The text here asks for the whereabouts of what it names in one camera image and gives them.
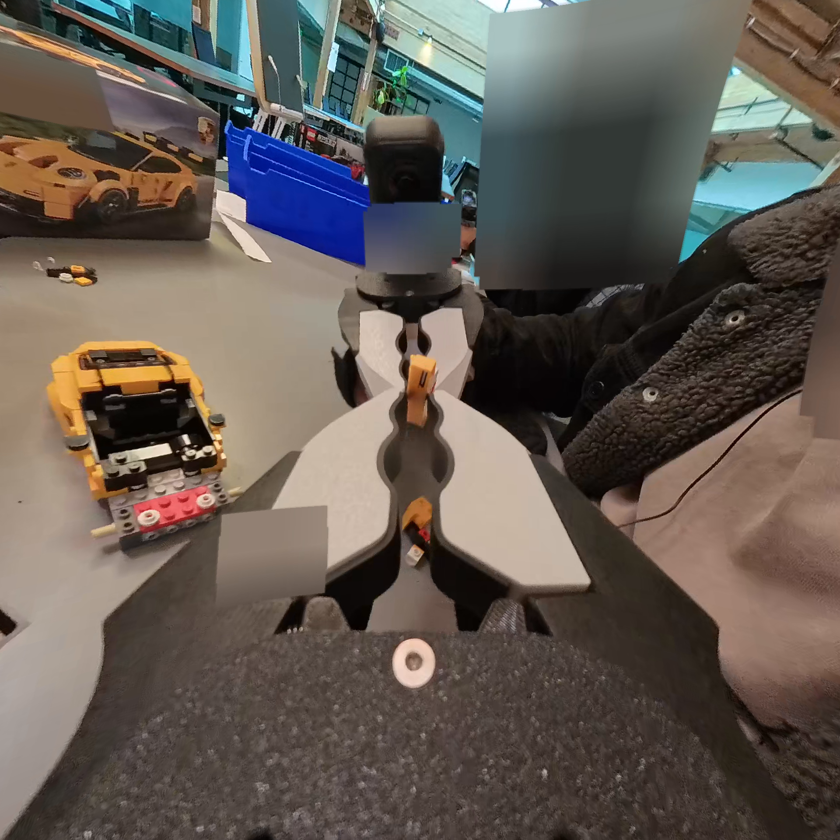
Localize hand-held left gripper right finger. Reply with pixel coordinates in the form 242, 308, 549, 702
431, 392, 593, 597

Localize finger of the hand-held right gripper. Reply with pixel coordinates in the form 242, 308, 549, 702
427, 302, 472, 393
355, 305, 410, 396

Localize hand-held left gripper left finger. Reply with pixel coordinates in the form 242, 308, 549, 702
273, 390, 401, 585

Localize orange arch lego piece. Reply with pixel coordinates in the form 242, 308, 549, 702
403, 353, 438, 429

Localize orange red grey lego assembly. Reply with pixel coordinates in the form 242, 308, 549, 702
399, 495, 437, 569

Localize yellow lego car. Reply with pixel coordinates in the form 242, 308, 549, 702
48, 340, 245, 553

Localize lego set box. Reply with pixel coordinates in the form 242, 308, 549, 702
0, 24, 219, 241

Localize small lego parts cluster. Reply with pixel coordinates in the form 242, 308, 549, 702
35, 258, 101, 288

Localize blue plastic bin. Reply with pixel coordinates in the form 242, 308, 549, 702
225, 122, 372, 266

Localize white paper bags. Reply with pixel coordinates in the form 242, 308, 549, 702
213, 189, 274, 265

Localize beige garment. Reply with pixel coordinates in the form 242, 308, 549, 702
602, 392, 840, 739

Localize dark fleece jacket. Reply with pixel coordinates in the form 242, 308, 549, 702
562, 184, 840, 500

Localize black wired earbud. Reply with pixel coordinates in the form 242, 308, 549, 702
615, 386, 804, 534

